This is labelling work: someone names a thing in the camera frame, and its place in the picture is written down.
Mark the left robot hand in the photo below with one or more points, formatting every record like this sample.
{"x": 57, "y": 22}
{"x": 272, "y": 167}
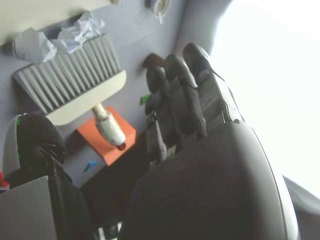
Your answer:
{"x": 200, "y": 180}

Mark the cream plastic dustpan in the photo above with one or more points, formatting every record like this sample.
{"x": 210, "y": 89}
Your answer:
{"x": 50, "y": 20}

